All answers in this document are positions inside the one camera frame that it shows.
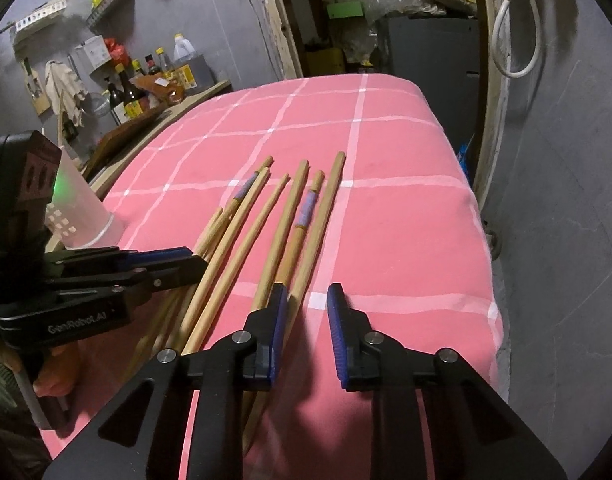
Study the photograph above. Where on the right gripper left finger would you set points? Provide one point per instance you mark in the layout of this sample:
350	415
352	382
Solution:
181	416

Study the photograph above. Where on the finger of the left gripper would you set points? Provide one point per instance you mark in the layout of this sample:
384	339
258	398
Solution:
151	257
166	274

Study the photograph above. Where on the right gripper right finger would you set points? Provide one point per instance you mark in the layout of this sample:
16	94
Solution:
433	415

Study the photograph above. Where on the plain wooden chopstick thin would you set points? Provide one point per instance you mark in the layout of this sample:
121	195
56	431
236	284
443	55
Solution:
191	314

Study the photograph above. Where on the purple-banded wooden chopstick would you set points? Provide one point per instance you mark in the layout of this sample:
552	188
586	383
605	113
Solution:
284	276
205	248

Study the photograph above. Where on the plain wooden chopstick long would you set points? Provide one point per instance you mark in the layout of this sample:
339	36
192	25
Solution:
280	237

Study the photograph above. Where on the person's left hand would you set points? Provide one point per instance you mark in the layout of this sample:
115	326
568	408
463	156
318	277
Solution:
60	371

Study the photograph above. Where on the white plastic utensil holder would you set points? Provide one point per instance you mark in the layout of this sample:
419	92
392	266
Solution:
76	216

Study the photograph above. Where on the dark vinegar bottle white label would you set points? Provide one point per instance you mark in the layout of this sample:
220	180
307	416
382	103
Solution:
116	100

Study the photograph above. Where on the dark soy sauce bottle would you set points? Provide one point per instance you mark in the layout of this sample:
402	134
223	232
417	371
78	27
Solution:
136	102

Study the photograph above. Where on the hanging cloth towel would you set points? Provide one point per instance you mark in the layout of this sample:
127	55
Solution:
65	90

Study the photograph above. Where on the pink checked tablecloth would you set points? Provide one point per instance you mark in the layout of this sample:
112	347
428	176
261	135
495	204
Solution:
404	239

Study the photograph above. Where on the large oil jug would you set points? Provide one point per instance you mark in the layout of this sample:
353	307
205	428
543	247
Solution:
191	67

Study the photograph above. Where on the black cabinet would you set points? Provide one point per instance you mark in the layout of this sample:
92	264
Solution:
440	56

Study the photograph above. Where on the white wall basket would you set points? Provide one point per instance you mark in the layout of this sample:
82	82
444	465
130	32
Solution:
38	19

